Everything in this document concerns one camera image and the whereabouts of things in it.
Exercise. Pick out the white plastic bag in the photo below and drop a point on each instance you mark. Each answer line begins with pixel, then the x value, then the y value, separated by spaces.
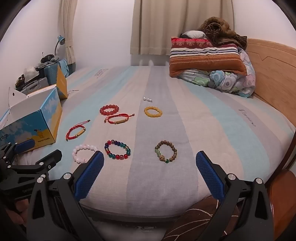
pixel 31 70

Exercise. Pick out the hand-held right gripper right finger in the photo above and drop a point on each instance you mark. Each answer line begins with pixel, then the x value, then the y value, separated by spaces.
pixel 209 173

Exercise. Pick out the grey and white cushion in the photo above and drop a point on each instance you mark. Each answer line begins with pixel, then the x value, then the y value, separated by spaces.
pixel 194 34

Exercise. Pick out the teal suitcase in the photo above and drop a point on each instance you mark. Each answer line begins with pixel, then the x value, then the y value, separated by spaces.
pixel 49 73

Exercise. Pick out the blue and yellow cardboard box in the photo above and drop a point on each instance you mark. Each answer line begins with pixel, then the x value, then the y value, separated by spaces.
pixel 46 120

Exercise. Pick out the brown blanket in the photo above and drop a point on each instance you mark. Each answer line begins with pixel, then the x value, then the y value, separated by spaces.
pixel 217 30

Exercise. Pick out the person's left hand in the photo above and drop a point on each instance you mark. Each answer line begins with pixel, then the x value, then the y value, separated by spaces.
pixel 18 208

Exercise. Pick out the floral quilt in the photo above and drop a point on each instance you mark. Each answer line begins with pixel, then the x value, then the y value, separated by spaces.
pixel 222 81

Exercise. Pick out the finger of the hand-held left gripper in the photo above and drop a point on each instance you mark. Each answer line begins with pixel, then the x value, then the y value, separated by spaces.
pixel 24 146
pixel 50 160

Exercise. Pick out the black bag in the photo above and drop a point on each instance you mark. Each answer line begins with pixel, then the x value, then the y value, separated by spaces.
pixel 48 58

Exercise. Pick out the blue desk lamp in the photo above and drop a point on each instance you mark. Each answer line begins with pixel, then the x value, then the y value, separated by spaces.
pixel 60 40

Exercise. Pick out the grey suitcase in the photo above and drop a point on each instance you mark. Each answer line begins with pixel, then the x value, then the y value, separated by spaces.
pixel 34 84

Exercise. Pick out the wooden bed headboard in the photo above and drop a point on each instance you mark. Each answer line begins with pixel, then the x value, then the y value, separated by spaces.
pixel 272 69

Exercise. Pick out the striped bed sheet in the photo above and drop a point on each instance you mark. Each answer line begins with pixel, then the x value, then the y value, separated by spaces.
pixel 161 185

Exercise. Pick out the wide beige curtain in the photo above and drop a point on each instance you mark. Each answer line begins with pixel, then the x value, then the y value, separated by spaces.
pixel 180 25

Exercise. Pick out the narrow beige curtain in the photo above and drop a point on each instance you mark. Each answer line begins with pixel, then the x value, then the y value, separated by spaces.
pixel 68 30

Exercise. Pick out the striped pillow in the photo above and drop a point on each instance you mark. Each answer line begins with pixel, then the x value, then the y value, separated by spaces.
pixel 203 58

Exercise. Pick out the brown leaf-patterned cloth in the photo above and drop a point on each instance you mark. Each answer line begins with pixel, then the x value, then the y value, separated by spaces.
pixel 189 222

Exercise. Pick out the light blue cloth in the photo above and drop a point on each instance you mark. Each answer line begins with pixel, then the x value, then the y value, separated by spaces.
pixel 64 68

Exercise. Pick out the reddish wooden furniture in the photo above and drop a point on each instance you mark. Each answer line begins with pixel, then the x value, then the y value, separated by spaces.
pixel 282 199

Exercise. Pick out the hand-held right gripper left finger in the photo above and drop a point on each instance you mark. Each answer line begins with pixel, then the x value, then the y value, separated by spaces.
pixel 89 173

